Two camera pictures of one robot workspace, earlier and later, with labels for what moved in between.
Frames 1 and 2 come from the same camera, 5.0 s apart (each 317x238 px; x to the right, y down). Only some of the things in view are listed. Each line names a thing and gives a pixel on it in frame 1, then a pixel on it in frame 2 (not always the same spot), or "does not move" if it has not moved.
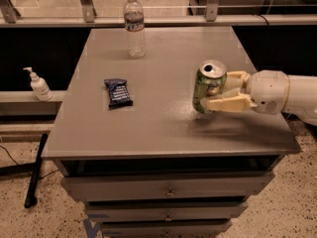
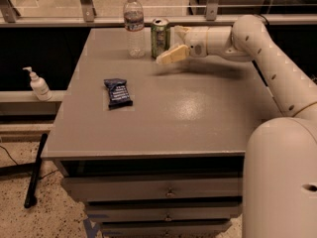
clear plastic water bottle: (134, 21) does not move
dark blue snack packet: (119, 97) does not move
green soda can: (209, 81) → (159, 36)
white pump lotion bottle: (39, 86) does not move
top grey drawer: (96, 188) does not move
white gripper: (268, 91) → (197, 41)
